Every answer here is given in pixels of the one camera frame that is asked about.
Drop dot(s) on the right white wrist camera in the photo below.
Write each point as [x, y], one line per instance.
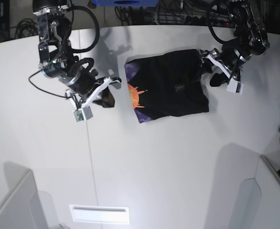
[83, 114]

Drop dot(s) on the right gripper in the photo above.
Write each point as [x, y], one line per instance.
[85, 89]

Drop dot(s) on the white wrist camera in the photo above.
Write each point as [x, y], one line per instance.
[83, 114]
[235, 87]

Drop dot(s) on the blue plastic bin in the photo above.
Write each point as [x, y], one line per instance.
[136, 3]

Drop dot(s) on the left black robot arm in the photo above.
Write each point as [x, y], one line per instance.
[250, 39]

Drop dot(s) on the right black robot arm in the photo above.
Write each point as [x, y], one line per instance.
[59, 60]

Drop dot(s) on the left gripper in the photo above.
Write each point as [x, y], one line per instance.
[229, 61]

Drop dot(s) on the black T-shirt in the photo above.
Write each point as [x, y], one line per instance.
[166, 85]

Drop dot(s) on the white left corner box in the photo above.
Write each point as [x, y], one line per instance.
[21, 208]

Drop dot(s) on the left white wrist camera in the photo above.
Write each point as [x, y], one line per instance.
[235, 87]

